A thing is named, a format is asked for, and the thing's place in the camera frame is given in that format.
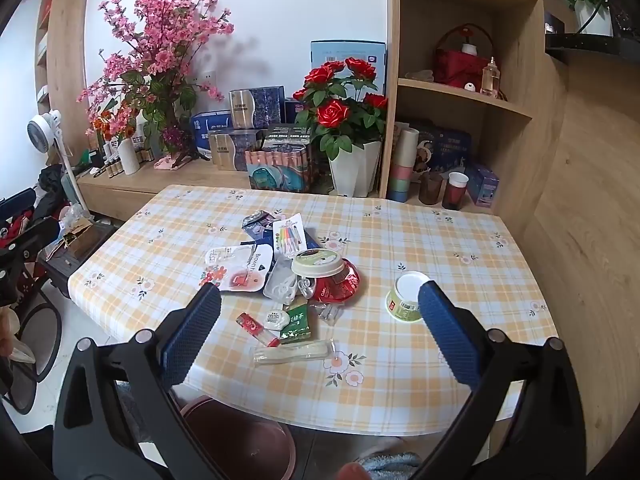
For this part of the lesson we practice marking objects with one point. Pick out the clear plastic cutlery wrapper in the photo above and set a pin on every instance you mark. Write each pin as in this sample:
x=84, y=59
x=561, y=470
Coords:
x=289, y=353

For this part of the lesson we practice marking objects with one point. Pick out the blue white tissue box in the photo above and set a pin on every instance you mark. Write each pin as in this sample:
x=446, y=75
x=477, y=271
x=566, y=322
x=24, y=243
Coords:
x=203, y=124

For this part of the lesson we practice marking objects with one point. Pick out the small blue purple box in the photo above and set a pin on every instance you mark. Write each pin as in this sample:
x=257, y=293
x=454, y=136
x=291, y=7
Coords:
x=483, y=185

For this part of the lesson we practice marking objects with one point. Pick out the green tea sachet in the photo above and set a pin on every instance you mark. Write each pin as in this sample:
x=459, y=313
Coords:
x=298, y=328

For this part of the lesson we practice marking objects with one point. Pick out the stack of pastel cups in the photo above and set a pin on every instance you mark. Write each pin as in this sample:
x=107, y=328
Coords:
x=401, y=168

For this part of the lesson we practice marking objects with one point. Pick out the gold blue gift box upper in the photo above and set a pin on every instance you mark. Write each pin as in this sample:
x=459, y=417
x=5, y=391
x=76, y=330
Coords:
x=257, y=108

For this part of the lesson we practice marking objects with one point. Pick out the green white paper cup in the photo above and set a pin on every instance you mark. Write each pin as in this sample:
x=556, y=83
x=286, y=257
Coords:
x=402, y=302

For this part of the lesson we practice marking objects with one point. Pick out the brown glass tumbler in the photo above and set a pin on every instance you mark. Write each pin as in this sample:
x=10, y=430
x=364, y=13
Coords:
x=430, y=187

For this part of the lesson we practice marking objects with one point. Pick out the white desk fan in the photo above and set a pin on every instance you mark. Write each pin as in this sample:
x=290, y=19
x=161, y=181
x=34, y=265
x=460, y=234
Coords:
x=57, y=181

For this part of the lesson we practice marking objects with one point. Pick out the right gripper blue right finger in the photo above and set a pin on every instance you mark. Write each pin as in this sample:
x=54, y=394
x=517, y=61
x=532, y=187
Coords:
x=458, y=334

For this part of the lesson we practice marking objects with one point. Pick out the clear plastic blister tray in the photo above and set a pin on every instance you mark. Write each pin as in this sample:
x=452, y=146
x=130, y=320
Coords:
x=281, y=284

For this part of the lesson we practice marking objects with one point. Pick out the blue luckin coffee box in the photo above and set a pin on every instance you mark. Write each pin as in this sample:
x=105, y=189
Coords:
x=268, y=240

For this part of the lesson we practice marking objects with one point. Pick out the white vase orange flowers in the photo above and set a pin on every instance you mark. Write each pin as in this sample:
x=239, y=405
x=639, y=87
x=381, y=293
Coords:
x=122, y=145

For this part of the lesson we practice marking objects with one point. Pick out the orange plaid tablecloth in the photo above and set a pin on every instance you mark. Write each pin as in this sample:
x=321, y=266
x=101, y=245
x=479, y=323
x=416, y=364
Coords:
x=385, y=378

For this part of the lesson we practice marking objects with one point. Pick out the white green noodle cup lid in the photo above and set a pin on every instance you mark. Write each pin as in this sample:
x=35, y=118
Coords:
x=317, y=263

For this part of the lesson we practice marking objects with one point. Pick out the wooden shelf unit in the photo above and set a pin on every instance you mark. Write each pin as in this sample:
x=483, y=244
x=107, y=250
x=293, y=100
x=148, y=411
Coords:
x=516, y=136

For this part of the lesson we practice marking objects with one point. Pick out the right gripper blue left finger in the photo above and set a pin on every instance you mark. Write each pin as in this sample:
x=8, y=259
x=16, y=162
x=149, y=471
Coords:
x=183, y=332

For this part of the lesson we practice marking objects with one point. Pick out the red toothpick packet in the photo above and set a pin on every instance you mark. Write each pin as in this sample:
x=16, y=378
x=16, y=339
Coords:
x=257, y=331

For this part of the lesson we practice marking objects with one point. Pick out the red gift basket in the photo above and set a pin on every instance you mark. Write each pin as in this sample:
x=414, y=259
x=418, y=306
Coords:
x=462, y=66

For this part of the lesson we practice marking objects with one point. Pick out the crumpled blue foil wrapper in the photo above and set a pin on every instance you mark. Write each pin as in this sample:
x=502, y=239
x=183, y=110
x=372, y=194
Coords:
x=258, y=224

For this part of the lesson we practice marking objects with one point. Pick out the brown hook blister pack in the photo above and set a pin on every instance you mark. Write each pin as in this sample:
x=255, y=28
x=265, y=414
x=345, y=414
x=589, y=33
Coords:
x=242, y=268

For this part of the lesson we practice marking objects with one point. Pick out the colour pens card pack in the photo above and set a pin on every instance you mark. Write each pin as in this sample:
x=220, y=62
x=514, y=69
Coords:
x=289, y=237

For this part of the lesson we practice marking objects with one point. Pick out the pink blossom artificial tree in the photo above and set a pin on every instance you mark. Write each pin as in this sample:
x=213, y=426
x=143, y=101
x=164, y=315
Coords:
x=151, y=77

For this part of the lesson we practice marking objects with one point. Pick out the red cup white rim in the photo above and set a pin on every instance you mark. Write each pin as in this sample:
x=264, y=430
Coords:
x=455, y=190

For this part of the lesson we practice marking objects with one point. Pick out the gold blue gift box lower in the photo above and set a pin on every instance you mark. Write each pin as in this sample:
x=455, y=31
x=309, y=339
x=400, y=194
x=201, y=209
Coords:
x=228, y=147

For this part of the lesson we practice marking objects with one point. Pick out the glass perfume bottle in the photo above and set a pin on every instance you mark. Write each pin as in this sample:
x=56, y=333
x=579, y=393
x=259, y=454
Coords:
x=490, y=82

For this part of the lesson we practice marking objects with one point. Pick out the red soda can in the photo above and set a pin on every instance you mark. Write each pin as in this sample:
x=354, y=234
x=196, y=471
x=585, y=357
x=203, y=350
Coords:
x=335, y=289

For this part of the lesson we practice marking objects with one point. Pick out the teal copper gift box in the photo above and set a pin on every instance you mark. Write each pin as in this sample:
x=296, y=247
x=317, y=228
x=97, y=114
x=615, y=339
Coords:
x=281, y=159

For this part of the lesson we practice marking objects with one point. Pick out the dark red trash bin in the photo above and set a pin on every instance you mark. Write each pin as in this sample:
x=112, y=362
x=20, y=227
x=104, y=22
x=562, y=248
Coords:
x=242, y=445

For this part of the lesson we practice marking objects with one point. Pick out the dark blue illustrated box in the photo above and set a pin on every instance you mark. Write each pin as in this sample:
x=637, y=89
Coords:
x=438, y=149

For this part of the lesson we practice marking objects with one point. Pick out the low wooden cabinet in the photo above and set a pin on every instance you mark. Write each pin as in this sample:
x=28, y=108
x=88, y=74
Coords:
x=121, y=196

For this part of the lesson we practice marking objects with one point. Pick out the gold blue gift box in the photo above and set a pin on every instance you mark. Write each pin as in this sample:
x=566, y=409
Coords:
x=257, y=108
x=228, y=147

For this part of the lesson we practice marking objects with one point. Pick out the red rose potted plant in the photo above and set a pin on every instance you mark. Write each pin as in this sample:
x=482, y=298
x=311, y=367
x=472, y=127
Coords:
x=346, y=116

